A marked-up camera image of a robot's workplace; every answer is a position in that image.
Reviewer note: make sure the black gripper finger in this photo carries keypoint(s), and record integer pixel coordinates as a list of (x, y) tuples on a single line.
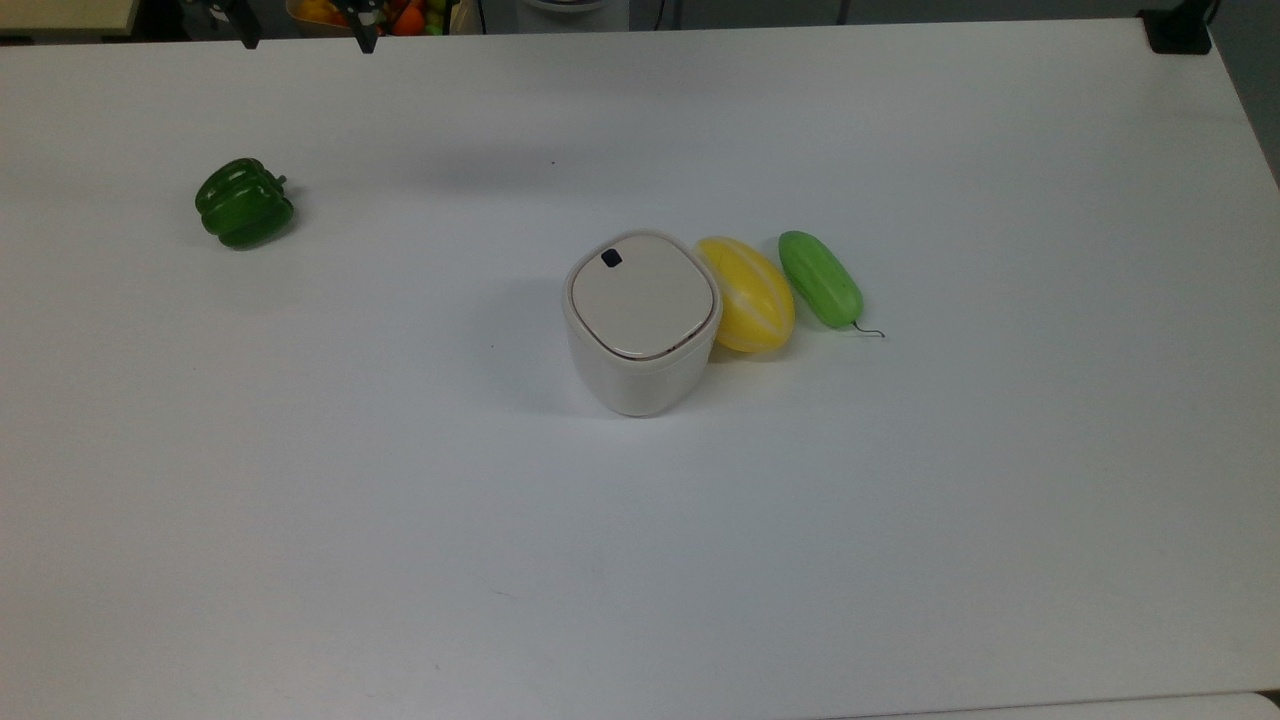
[(367, 25), (240, 22)]

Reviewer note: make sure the basket of toy fruits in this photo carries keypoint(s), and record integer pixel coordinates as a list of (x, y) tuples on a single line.
[(410, 18)]

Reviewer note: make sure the yellow striped toy melon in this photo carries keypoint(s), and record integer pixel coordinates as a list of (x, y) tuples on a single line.
[(750, 295)]

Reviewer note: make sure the dark green toy bell pepper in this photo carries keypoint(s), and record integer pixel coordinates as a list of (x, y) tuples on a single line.
[(245, 205)]

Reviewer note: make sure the black clamp stand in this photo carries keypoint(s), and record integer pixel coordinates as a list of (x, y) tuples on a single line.
[(1178, 30)]

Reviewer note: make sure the tan wooden table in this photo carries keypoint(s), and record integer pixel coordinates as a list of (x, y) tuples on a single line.
[(60, 15)]

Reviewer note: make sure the white garbage bin with lid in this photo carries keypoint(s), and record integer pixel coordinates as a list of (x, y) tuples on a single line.
[(640, 300)]

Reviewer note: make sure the light green toy cucumber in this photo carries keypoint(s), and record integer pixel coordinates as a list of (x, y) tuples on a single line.
[(820, 280)]

